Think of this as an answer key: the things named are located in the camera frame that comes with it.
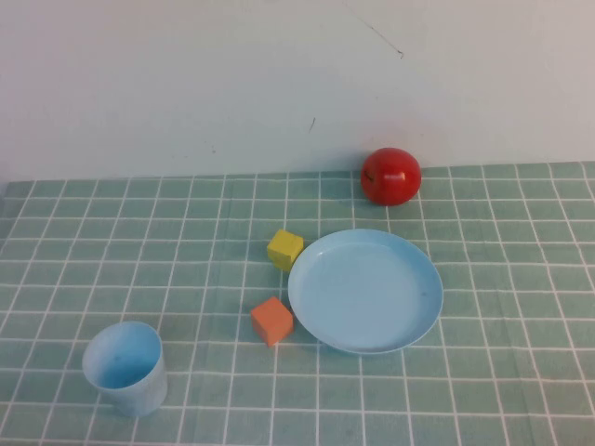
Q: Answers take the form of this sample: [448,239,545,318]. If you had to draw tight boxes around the green checked tablecloth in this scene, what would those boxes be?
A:
[0,161,595,446]

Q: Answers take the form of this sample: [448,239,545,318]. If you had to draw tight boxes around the yellow cube block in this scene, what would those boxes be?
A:
[266,229,305,273]

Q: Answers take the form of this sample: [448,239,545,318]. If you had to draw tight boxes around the light blue plastic cup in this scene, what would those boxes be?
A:
[82,321,168,418]

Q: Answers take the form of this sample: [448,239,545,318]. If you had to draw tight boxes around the light blue round plate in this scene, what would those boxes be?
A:
[286,228,445,357]

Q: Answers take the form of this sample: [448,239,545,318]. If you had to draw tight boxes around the red apple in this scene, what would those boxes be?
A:
[360,147,423,207]

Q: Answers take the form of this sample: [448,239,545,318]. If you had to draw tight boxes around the orange cube block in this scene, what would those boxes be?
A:
[250,296,295,348]

